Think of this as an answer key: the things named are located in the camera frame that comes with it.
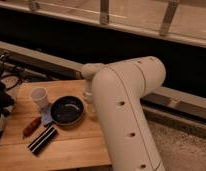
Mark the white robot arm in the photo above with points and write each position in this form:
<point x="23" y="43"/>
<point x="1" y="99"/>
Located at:
<point x="114" y="91"/>

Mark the black striped rectangular block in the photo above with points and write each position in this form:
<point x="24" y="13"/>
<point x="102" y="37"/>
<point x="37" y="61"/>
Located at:
<point x="37" y="145"/>

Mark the black ceramic bowl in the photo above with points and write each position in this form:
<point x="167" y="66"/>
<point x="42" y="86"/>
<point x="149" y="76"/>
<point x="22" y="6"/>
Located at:
<point x="67" y="110"/>

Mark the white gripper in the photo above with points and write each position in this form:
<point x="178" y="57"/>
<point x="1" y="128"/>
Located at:
<point x="87" y="94"/>

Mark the brown wooden handle tool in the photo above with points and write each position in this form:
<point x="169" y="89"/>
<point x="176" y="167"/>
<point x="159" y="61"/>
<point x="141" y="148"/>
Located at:
<point x="31" y="127"/>

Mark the black equipment at left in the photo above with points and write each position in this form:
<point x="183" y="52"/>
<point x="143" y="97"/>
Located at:
<point x="5" y="101"/>

